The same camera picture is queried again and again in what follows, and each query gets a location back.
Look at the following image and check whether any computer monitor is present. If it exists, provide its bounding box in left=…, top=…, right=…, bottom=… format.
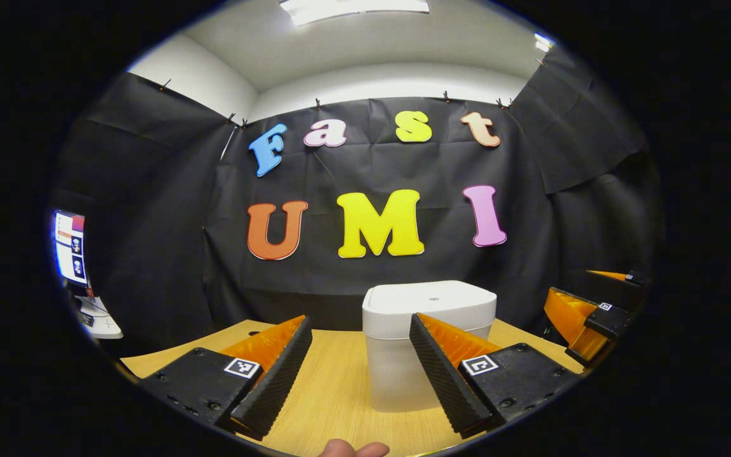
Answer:
left=53, top=211, right=89, bottom=286

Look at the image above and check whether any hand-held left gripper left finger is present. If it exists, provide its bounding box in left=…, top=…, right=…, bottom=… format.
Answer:
left=137, top=314, right=313, bottom=443

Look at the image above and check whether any white desktop garbage bin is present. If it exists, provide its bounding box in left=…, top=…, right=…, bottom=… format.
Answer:
left=362, top=280, right=498, bottom=413

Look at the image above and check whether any white side table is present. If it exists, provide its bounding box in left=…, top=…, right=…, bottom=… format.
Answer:
left=74, top=295, right=124, bottom=340

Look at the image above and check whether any long ceiling light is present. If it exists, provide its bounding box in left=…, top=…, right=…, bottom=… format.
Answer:
left=280, top=0, right=431, bottom=26

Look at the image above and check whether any black backdrop cloth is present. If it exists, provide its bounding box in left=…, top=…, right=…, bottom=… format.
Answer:
left=48, top=44, right=664, bottom=359

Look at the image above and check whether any row of small backdrop clips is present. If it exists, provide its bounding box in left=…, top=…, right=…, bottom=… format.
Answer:
left=159, top=57, right=547, bottom=128

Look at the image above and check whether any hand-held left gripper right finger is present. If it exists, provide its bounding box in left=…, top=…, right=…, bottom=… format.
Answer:
left=409, top=312, right=581, bottom=440

